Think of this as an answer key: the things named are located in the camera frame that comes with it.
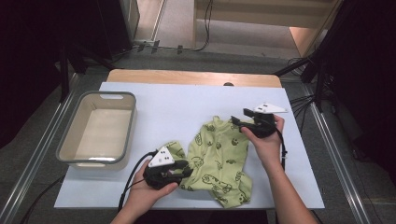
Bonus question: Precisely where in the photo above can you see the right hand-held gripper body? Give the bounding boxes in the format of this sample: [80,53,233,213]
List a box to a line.
[247,102,289,139]

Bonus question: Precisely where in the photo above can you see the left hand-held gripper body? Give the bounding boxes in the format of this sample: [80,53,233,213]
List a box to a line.
[143,146,179,190]

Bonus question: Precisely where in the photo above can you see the green printed baby romper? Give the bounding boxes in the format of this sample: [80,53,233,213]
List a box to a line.
[162,115,254,209]

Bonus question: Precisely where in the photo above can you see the beige basket with grey rim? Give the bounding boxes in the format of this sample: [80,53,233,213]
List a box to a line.
[55,90,138,171]

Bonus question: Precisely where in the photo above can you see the person's right hand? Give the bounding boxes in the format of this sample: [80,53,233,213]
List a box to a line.
[240,114,286,172]

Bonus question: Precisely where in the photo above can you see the person's left hand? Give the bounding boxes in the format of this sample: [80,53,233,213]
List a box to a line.
[125,161,179,217]

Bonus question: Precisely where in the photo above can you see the white table mat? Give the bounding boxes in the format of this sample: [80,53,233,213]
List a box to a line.
[53,81,325,210]

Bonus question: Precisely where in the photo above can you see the black metal stand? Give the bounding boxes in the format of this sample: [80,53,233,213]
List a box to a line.
[59,43,116,104]
[274,46,328,114]

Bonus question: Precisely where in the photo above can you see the dark curtain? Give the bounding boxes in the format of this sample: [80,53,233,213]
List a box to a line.
[306,0,396,188]
[0,0,134,149]

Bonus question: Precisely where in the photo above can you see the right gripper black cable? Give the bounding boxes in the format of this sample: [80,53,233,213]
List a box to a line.
[275,127,289,172]

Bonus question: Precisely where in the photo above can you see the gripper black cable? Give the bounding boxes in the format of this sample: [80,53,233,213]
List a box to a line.
[117,149,160,213]
[275,127,289,172]

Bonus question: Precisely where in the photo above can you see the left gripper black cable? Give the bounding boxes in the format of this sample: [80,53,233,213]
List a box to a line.
[117,149,160,213]

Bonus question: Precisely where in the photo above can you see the bundle of black cables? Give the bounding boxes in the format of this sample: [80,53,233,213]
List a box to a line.
[289,92,316,135]

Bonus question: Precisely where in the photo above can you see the aluminium floor rail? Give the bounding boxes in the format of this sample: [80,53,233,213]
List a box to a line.
[302,83,373,224]
[0,73,80,224]

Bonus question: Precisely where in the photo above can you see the light wooden furniture frame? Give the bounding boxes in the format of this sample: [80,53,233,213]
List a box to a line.
[191,0,344,59]

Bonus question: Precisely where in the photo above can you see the black hanging cable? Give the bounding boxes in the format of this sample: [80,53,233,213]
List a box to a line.
[134,0,216,54]

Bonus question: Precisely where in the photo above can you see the black floor cable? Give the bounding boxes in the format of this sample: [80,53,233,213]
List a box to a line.
[20,175,66,224]

